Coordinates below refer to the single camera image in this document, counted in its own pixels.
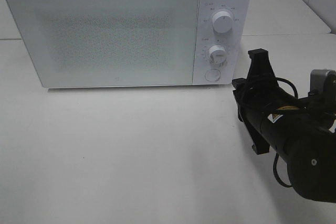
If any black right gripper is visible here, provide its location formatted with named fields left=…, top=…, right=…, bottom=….
left=232, top=48, right=299, bottom=155

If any round white door button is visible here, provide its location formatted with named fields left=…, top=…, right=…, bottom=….
left=205, top=69, right=221, bottom=82

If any white timer knob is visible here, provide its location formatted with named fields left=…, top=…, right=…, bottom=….
left=208, top=45, right=227, bottom=65

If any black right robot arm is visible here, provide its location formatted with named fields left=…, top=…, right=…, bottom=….
left=232, top=49, right=335, bottom=203

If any upper white power knob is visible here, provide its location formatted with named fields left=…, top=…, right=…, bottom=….
left=211, top=10, right=233, bottom=34

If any black camera cable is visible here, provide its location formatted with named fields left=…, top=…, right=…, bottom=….
left=236, top=76, right=336, bottom=188

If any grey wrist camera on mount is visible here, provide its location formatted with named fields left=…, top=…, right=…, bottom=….
left=300, top=69, right=335, bottom=119

